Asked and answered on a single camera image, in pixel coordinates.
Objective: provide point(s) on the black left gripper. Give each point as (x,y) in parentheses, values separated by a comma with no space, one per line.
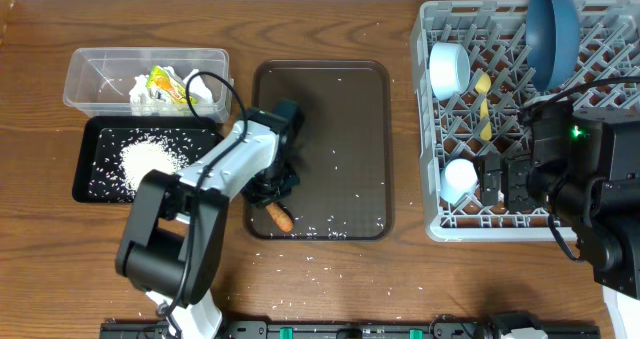
(270,189)

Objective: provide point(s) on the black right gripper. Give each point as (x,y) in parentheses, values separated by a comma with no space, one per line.
(523,180)

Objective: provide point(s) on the orange carrot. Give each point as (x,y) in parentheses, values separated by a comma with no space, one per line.
(280,217)

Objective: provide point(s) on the light blue cup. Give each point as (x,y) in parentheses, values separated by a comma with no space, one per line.
(458,178)

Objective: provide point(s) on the yellow plastic spoon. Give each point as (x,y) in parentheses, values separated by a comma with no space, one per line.
(482,87)

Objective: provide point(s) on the light blue rice bowl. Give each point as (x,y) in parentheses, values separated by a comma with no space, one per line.
(449,70)

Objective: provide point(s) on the green yellow snack wrapper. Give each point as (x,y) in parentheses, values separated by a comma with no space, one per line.
(164,85)

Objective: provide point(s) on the white tissue paper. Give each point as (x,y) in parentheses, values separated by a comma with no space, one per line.
(143,105)

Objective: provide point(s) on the dark blue plate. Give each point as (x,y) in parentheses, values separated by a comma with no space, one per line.
(553,34)

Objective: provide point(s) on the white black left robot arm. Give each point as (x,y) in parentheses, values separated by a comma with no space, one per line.
(172,242)

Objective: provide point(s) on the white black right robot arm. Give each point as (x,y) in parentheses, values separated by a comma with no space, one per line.
(582,168)

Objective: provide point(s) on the grey dishwasher rack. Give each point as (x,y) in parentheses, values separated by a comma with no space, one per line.
(493,35)

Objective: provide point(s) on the clear plastic waste bin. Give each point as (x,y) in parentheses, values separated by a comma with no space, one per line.
(99,79)

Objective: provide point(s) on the dark brown serving tray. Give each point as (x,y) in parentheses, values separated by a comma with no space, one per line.
(342,155)

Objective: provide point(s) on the white rice pile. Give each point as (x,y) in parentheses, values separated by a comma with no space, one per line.
(147,154)

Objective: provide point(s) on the black rectangular tray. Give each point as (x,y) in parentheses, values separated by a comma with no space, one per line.
(98,178)

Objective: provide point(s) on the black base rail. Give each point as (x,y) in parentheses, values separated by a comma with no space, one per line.
(505,325)

